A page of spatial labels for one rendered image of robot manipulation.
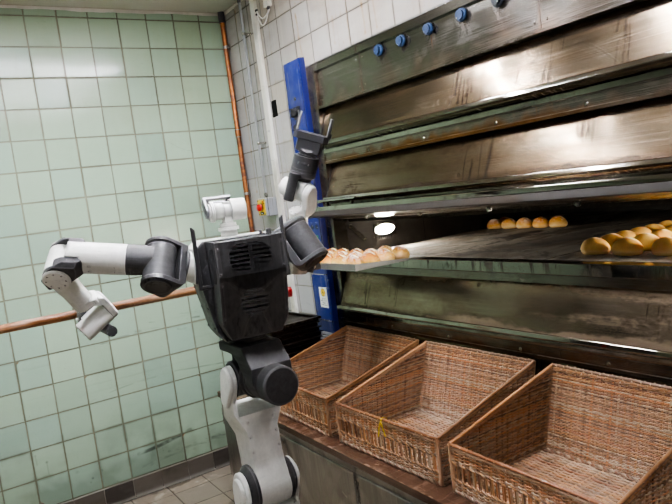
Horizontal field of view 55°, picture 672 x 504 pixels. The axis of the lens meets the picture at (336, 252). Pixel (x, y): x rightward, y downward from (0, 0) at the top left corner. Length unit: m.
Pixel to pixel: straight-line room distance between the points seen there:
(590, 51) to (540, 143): 0.32
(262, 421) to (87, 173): 1.97
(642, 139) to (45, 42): 2.84
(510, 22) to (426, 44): 0.41
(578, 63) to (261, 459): 1.50
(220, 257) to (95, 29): 2.21
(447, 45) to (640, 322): 1.16
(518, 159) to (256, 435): 1.21
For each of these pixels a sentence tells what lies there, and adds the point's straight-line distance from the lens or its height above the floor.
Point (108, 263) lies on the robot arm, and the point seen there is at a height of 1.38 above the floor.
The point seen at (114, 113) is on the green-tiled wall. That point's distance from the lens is 3.71.
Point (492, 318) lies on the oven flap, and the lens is 2.39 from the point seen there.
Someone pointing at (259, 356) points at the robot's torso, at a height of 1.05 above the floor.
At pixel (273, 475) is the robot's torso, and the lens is 2.10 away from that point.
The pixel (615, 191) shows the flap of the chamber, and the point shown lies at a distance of 1.84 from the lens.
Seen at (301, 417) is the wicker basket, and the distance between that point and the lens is 2.72.
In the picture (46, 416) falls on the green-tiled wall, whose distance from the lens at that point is 3.68.
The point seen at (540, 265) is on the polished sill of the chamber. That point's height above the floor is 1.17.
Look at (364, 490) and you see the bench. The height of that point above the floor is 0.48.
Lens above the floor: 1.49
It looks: 5 degrees down
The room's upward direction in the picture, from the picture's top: 7 degrees counter-clockwise
